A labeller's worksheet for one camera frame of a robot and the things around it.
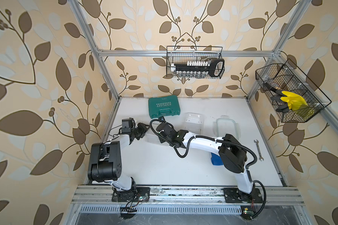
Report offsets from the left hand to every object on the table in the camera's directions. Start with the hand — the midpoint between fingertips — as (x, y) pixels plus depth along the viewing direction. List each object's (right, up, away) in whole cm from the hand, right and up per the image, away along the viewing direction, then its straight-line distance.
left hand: (147, 126), depth 93 cm
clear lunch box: (+33, +1, +12) cm, 36 cm away
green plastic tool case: (+11, +14, +16) cm, 24 cm away
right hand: (+11, -4, -3) cm, 12 cm away
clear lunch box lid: (+57, -1, +10) cm, 58 cm away
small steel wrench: (+72, -20, -6) cm, 75 cm away
